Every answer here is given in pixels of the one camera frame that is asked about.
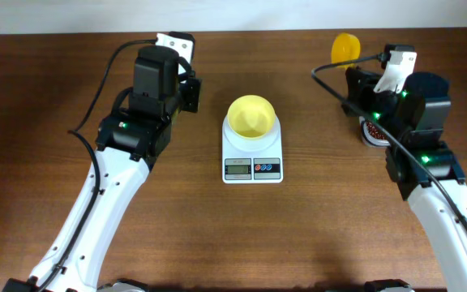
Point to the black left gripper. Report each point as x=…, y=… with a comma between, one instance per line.
x=192, y=87

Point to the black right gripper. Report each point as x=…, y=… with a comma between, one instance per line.
x=357, y=89

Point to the red beans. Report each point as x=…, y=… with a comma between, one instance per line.
x=374, y=133

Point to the orange measuring scoop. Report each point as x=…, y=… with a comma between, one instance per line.
x=346, y=47

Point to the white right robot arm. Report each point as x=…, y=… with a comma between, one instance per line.
x=426, y=171

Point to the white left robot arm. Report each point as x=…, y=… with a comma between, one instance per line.
x=129, y=141

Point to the yellow plastic bowl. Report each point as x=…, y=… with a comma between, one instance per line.
x=251, y=116

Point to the white digital kitchen scale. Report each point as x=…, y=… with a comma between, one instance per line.
x=246, y=161

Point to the clear plastic container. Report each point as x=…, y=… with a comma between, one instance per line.
x=367, y=140

